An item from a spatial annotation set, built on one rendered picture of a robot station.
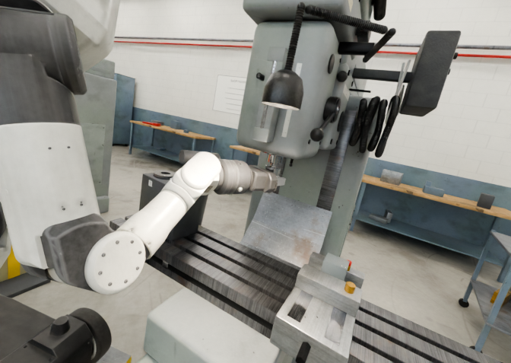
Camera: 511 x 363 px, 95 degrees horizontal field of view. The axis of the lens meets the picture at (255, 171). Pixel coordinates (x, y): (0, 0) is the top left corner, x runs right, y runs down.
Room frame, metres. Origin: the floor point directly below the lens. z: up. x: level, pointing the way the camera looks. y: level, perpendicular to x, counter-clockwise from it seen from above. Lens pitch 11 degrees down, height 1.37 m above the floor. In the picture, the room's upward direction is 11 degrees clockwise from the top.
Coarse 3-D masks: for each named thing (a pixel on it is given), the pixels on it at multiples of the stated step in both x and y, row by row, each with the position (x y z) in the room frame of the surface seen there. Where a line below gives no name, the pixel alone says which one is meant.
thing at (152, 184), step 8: (144, 176) 0.86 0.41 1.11; (152, 176) 0.86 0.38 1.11; (160, 176) 0.84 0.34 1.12; (168, 176) 0.85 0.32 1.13; (144, 184) 0.85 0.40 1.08; (152, 184) 0.83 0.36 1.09; (160, 184) 0.80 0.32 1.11; (144, 192) 0.85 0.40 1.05; (152, 192) 0.83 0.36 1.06; (144, 200) 0.85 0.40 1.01; (200, 200) 0.84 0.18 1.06; (192, 208) 0.81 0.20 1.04; (200, 208) 0.84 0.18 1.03; (184, 216) 0.78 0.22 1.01; (192, 216) 0.82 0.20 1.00; (176, 224) 0.76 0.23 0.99; (184, 224) 0.79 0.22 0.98; (192, 224) 0.82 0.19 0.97; (176, 232) 0.76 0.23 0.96; (184, 232) 0.79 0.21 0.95; (192, 232) 0.83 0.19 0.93
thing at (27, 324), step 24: (0, 312) 0.68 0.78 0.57; (24, 312) 0.70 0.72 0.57; (0, 336) 0.61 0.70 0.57; (24, 336) 0.62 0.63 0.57; (48, 336) 0.60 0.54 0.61; (72, 336) 0.62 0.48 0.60; (0, 360) 0.54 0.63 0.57; (24, 360) 0.54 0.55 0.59; (48, 360) 0.55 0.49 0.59; (72, 360) 0.60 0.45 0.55
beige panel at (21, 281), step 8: (8, 256) 1.38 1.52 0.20; (8, 264) 1.38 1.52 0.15; (16, 264) 1.41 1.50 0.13; (0, 272) 1.35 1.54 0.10; (8, 272) 1.38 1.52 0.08; (16, 272) 1.41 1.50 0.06; (24, 272) 1.46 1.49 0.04; (0, 280) 1.35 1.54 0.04; (8, 280) 1.37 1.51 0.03; (16, 280) 1.38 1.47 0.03; (24, 280) 1.40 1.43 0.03; (32, 280) 1.41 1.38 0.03; (40, 280) 1.42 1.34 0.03; (48, 280) 1.45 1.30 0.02; (0, 288) 1.30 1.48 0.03; (8, 288) 1.31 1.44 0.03; (16, 288) 1.32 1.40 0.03; (24, 288) 1.33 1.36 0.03; (32, 288) 1.37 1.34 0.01; (8, 296) 1.26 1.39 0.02
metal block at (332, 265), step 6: (330, 258) 0.58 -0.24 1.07; (336, 258) 0.59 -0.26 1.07; (324, 264) 0.57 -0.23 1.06; (330, 264) 0.56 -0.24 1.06; (336, 264) 0.56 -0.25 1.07; (342, 264) 0.56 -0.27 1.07; (348, 264) 0.57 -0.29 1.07; (324, 270) 0.57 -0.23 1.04; (330, 270) 0.56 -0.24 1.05; (336, 270) 0.55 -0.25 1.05; (342, 270) 0.55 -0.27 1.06; (336, 276) 0.55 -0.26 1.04; (342, 276) 0.54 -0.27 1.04
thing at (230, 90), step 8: (224, 80) 5.87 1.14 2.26; (232, 80) 5.78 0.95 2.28; (240, 80) 5.68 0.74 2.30; (216, 88) 5.95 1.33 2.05; (224, 88) 5.85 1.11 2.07; (232, 88) 5.76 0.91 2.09; (240, 88) 5.66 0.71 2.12; (216, 96) 5.94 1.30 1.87; (224, 96) 5.84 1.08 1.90; (232, 96) 5.75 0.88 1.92; (240, 96) 5.65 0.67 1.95; (216, 104) 5.92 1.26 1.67; (224, 104) 5.82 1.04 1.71; (232, 104) 5.73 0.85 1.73; (240, 104) 5.63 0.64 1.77; (224, 112) 5.81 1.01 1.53; (232, 112) 5.71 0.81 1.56
